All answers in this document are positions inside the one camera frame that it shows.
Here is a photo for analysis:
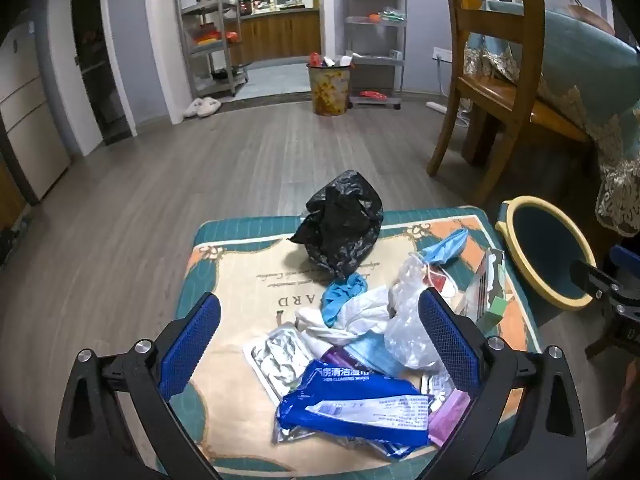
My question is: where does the wooden chair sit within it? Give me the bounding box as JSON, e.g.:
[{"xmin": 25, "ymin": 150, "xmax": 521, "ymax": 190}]
[{"xmin": 426, "ymin": 0, "xmax": 591, "ymax": 208}]

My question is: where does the green small carton box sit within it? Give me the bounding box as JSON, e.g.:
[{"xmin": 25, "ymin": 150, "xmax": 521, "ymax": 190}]
[{"xmin": 460, "ymin": 247, "xmax": 507, "ymax": 321}]

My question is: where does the blue rubber glove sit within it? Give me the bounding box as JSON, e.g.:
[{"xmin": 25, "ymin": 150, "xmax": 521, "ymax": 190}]
[{"xmin": 321, "ymin": 272, "xmax": 370, "ymax": 326}]

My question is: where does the white refrigerator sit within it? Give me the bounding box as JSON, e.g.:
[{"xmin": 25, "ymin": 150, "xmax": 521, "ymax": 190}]
[{"xmin": 0, "ymin": 22, "xmax": 71, "ymax": 206}]

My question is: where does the teal bin with yellow rim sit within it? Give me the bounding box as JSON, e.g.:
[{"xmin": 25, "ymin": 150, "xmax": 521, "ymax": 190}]
[{"xmin": 496, "ymin": 195, "xmax": 598, "ymax": 311}]

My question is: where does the black plastic bag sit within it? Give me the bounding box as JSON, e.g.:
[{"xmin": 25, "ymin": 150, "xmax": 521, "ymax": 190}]
[{"xmin": 289, "ymin": 170, "xmax": 385, "ymax": 281}]

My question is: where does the metal shelving rack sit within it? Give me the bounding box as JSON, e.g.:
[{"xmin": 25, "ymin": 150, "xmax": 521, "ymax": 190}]
[{"xmin": 172, "ymin": 0, "xmax": 249, "ymax": 101}]

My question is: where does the wooden kitchen cabinet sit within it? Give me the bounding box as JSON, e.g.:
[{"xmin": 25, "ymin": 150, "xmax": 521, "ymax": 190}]
[{"xmin": 225, "ymin": 7, "xmax": 321, "ymax": 66}]

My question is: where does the teal lace-trimmed tablecloth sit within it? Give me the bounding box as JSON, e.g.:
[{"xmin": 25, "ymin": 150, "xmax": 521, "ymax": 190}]
[{"xmin": 462, "ymin": 0, "xmax": 640, "ymax": 238}]

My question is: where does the red floral tissue packet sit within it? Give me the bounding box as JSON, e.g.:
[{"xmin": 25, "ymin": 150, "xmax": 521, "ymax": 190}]
[{"xmin": 425, "ymin": 265, "xmax": 463, "ymax": 311}]

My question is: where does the light blue face mask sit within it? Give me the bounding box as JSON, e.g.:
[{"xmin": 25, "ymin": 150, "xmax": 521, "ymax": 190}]
[{"xmin": 345, "ymin": 332, "xmax": 401, "ymax": 376}]

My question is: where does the small foil blister pack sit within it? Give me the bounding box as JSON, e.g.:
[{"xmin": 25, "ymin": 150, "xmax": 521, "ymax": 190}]
[{"xmin": 420, "ymin": 371, "xmax": 453, "ymax": 402}]

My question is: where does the clear plastic bag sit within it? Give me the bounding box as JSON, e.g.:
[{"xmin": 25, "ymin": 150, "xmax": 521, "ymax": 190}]
[{"xmin": 384, "ymin": 252, "xmax": 451, "ymax": 373}]

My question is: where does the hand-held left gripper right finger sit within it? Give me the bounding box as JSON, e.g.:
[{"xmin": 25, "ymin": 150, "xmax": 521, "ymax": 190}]
[{"xmin": 417, "ymin": 287, "xmax": 588, "ymax": 480}]

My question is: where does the grey storage cart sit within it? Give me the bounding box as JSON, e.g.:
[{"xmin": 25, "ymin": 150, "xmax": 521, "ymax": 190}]
[{"xmin": 342, "ymin": 0, "xmax": 408, "ymax": 111}]

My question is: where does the white tissue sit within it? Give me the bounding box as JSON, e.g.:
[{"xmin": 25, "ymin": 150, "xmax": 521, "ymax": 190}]
[{"xmin": 295, "ymin": 287, "xmax": 396, "ymax": 346}]

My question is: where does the teal printed cushion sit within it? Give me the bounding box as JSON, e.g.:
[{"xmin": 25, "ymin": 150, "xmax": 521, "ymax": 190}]
[{"xmin": 165, "ymin": 207, "xmax": 543, "ymax": 476}]

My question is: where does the floral trash can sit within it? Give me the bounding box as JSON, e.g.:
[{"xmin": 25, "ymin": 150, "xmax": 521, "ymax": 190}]
[{"xmin": 306, "ymin": 52, "xmax": 353, "ymax": 117}]

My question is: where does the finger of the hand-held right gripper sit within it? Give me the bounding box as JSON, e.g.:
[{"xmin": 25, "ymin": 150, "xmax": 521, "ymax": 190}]
[
  {"xmin": 570, "ymin": 259, "xmax": 620, "ymax": 306},
  {"xmin": 611, "ymin": 245, "xmax": 640, "ymax": 275}
]

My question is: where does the silver foil packet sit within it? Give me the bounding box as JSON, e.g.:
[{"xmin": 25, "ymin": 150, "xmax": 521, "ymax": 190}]
[{"xmin": 243, "ymin": 325, "xmax": 321, "ymax": 401}]

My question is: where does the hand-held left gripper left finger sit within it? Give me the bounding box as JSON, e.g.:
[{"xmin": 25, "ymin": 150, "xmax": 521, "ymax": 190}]
[{"xmin": 54, "ymin": 291, "xmax": 223, "ymax": 480}]

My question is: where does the blue wet wipes packet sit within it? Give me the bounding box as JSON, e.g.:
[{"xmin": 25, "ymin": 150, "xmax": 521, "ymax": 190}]
[{"xmin": 272, "ymin": 359, "xmax": 436, "ymax": 461}]

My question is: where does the purple plastic packet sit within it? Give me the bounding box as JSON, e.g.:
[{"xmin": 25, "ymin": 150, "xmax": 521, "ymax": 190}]
[{"xmin": 427, "ymin": 390, "xmax": 472, "ymax": 448}]

